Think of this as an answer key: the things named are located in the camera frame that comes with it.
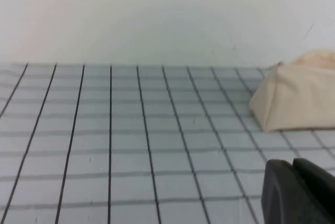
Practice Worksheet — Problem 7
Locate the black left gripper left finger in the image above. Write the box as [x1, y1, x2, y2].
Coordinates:
[261, 159, 319, 224]

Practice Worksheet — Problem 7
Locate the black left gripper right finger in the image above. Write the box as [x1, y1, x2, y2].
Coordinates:
[292, 158, 335, 224]

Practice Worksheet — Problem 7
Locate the beige fabric pencil case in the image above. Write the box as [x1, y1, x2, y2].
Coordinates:
[248, 48, 335, 133]

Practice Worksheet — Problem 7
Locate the light blue grid mat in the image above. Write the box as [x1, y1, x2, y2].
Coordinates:
[0, 61, 335, 224]

